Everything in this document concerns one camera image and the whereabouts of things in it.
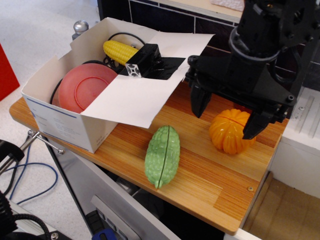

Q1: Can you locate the pink plastic plate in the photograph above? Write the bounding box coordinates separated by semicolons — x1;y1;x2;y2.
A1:
58;63;118;114

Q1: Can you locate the grey control panel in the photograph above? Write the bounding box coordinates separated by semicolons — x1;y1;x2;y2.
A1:
86;194;143;240

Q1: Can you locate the metal clamp with black handle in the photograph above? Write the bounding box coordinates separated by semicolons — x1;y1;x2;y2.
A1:
0;130;65;175

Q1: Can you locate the black corrugated cable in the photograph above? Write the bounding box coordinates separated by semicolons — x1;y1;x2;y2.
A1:
0;191;52;240

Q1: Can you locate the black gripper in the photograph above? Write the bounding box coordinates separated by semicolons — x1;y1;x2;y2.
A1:
185;55;297;140

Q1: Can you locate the black block on flap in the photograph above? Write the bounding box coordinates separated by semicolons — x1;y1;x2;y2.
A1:
120;43;185;80

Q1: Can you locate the silver round knob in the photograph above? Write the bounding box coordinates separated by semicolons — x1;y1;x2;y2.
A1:
72;20;89;41

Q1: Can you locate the red panel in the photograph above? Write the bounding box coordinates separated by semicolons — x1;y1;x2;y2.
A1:
0;46;20;101

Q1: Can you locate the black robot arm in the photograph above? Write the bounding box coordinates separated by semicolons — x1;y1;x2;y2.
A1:
185;0;320;140

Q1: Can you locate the green toy bitter gourd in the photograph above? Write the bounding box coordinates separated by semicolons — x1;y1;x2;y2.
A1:
144;125;181;189

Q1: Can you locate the blue cable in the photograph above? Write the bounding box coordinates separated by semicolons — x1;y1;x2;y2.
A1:
0;143;59;205

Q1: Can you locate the white cardboard box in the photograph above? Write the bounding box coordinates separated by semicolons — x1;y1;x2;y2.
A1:
21;17;212;153

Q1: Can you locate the yellow toy corn in box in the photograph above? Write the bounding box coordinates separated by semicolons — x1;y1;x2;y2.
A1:
103;40;139;66

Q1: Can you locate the black cable in box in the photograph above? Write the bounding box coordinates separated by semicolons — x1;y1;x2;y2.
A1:
49;31;146;106

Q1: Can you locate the orange toy pumpkin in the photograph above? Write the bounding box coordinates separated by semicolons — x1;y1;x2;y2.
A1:
209;108;256;155

